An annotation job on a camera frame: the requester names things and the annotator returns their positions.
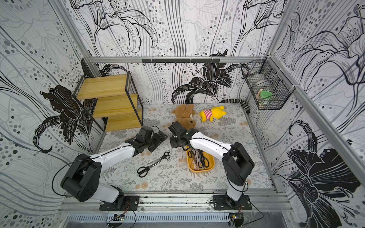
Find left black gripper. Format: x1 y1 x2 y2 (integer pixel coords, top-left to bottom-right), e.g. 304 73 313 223
144 131 168 153

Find small black scissors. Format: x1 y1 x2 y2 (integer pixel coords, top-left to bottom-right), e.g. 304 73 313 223
149 151 170 167

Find pink kitchen scissors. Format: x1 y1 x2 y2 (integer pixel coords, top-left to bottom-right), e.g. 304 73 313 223
191 154 202 171

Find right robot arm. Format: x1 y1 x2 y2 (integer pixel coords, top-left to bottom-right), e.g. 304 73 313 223
170 129 255 204

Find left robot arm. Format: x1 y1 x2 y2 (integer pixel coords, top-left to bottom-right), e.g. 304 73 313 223
60 128 167 204

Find large black scissors front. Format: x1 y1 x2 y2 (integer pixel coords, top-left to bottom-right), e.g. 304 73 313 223
137 158 164 178

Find yellow plastic storage box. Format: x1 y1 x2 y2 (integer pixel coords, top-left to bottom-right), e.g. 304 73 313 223
185 146 215 173

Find brown teddy bear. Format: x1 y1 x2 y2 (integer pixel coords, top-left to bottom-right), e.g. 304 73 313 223
172 104 196 130

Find floral table mat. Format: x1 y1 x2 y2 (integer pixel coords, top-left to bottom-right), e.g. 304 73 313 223
100 103 273 192

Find yellow plush toy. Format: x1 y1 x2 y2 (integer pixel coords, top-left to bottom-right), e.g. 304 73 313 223
199 106 227 122

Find small circuit board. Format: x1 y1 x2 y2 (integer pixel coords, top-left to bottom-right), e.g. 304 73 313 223
112 214 125 222

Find green lidded jar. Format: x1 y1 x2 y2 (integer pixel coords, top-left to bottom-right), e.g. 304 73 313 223
259 90 273 107

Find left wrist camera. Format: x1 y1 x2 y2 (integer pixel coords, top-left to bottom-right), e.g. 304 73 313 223
137 126 154 142

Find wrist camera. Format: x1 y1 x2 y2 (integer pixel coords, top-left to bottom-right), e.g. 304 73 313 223
168 121 187 136
137 126 154 142

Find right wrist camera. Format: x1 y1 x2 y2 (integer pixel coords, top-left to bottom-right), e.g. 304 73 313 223
168 121 187 136

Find wooden shelf black frame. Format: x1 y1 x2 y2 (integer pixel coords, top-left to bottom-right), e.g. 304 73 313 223
72 71 144 132

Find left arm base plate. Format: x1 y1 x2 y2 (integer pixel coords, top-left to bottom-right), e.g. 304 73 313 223
99 195 140 211

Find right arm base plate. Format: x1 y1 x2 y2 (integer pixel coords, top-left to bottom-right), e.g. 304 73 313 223
210 194 252 211

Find black wire basket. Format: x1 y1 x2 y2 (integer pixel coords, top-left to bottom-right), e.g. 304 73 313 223
241 59 290 111

